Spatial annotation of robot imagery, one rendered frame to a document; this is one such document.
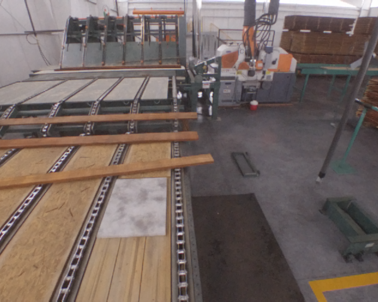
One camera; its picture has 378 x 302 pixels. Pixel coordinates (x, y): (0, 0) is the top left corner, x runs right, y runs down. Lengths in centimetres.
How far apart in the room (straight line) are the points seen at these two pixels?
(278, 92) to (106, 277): 674
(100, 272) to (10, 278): 50
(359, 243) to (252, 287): 115
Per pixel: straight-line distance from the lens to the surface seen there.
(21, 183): 230
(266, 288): 230
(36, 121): 359
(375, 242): 283
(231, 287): 223
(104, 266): 145
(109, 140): 260
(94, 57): 783
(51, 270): 155
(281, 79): 717
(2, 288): 163
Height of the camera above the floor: 200
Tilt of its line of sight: 31 degrees down
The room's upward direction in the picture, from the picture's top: straight up
